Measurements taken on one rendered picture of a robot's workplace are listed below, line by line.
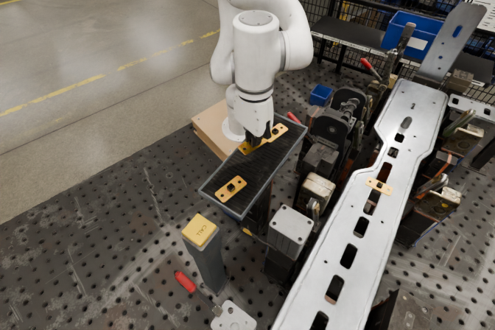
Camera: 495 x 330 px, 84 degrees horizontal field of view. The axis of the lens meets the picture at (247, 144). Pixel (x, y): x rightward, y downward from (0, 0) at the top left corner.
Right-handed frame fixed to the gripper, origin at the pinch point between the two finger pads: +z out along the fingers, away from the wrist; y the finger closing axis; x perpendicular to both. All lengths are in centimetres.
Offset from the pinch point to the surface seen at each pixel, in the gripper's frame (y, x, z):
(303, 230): 23.6, -3.0, 13.5
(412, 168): 30, 48, 25
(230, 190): 5.4, -12.1, 7.3
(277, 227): 18.7, -7.7, 13.5
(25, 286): -35, -78, 54
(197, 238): 9.9, -25.5, 8.4
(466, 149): 39, 76, 28
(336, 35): -42, 97, 22
